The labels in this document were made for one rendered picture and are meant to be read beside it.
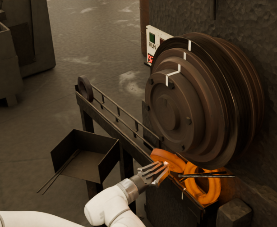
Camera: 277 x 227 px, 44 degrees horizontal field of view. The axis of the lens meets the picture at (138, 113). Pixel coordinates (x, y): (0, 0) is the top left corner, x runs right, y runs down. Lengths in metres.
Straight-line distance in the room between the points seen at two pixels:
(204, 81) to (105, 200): 0.57
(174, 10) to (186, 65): 0.37
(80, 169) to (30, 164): 1.11
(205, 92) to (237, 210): 0.46
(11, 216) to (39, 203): 1.46
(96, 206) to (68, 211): 1.10
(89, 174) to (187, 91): 0.82
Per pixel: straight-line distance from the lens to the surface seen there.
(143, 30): 4.22
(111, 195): 1.31
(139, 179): 1.36
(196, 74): 1.05
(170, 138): 1.20
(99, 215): 1.29
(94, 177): 1.68
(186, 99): 1.03
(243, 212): 1.28
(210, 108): 1.04
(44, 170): 2.72
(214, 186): 1.35
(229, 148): 1.09
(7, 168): 2.84
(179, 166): 1.42
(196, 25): 1.30
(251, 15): 1.10
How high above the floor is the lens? 1.74
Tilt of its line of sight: 33 degrees down
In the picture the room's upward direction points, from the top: 3 degrees counter-clockwise
